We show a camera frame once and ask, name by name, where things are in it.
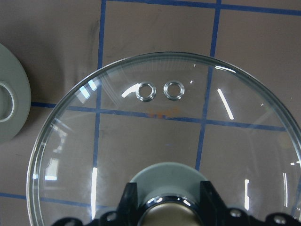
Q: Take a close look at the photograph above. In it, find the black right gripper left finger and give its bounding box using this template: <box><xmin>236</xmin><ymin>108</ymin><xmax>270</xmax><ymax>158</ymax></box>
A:
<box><xmin>50</xmin><ymin>181</ymin><xmax>138</xmax><ymax>226</ymax></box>

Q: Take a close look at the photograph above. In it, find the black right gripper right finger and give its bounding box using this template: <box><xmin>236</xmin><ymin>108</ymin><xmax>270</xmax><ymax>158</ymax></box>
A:
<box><xmin>199</xmin><ymin>181</ymin><xmax>301</xmax><ymax>226</ymax></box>

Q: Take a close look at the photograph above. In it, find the glass pot lid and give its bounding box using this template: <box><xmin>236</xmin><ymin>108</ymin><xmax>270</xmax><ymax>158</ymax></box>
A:
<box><xmin>27</xmin><ymin>52</ymin><xmax>301</xmax><ymax>226</ymax></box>

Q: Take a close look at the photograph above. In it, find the grey cooking pot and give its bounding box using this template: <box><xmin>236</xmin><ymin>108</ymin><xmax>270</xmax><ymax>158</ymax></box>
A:
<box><xmin>0</xmin><ymin>45</ymin><xmax>31</xmax><ymax>144</ymax></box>

